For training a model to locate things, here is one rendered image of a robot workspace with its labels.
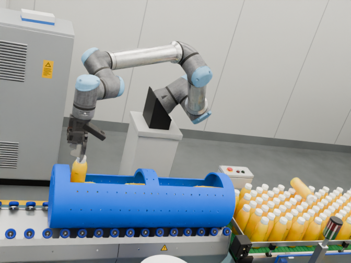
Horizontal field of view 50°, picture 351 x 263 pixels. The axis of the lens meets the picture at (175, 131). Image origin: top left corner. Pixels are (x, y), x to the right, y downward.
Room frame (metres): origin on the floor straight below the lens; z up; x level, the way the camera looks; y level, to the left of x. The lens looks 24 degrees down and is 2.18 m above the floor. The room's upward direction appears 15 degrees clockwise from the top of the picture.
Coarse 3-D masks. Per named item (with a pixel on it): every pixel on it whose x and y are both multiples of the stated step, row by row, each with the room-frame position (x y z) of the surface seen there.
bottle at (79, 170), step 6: (78, 162) 1.41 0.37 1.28; (84, 162) 1.42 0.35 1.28; (72, 168) 1.42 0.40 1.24; (78, 168) 1.40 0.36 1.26; (84, 168) 1.42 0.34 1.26; (72, 174) 1.41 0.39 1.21; (78, 174) 1.41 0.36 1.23; (84, 174) 1.42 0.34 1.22; (72, 180) 1.41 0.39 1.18; (78, 180) 1.41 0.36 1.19; (84, 180) 1.44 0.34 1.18
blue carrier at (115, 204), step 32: (64, 192) 1.31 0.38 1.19; (96, 192) 1.36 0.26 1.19; (128, 192) 1.42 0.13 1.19; (160, 192) 1.49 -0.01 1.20; (192, 192) 1.55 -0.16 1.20; (224, 192) 1.63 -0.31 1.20; (64, 224) 1.29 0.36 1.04; (96, 224) 1.34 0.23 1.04; (128, 224) 1.40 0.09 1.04; (160, 224) 1.47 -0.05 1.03; (192, 224) 1.53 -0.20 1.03; (224, 224) 1.61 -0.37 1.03
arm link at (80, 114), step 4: (76, 108) 1.37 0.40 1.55; (72, 112) 1.39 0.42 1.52; (76, 112) 1.37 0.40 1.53; (80, 112) 1.37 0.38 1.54; (84, 112) 1.37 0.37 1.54; (88, 112) 1.38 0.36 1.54; (92, 112) 1.40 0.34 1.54; (76, 116) 1.37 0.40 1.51; (80, 116) 1.37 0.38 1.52; (84, 116) 1.37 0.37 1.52; (88, 116) 1.38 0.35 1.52; (92, 116) 1.40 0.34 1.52
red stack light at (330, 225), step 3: (327, 222) 1.57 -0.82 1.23; (330, 222) 1.55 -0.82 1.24; (327, 225) 1.56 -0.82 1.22; (330, 225) 1.55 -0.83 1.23; (333, 225) 1.54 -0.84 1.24; (336, 225) 1.53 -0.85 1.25; (339, 225) 1.54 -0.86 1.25; (342, 225) 1.55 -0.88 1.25; (330, 228) 1.54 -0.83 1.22; (333, 228) 1.54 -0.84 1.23; (336, 228) 1.53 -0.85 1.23; (339, 228) 1.54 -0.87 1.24; (333, 231) 1.53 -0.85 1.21; (336, 231) 1.54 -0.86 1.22
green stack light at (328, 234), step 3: (324, 228) 1.57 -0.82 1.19; (327, 228) 1.55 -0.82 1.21; (324, 231) 1.56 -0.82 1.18; (327, 231) 1.55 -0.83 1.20; (330, 231) 1.54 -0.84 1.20; (324, 234) 1.55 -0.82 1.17; (327, 234) 1.54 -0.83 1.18; (330, 234) 1.54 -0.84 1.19; (333, 234) 1.53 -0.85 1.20; (336, 234) 1.54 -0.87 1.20; (327, 237) 1.54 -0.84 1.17; (330, 237) 1.54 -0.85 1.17; (333, 237) 1.54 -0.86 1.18
